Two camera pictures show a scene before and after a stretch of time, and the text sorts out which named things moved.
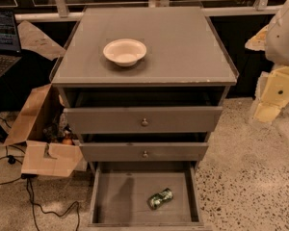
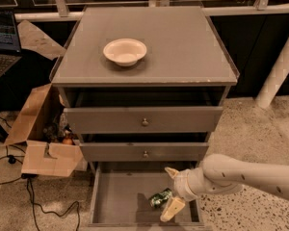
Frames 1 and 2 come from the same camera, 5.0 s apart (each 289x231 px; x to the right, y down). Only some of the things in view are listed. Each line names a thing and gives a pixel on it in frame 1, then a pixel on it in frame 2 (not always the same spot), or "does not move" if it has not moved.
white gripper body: (283, 38) to (183, 184)
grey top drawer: (136, 119) does not move
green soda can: (158, 198) does not move
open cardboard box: (43, 126) does not move
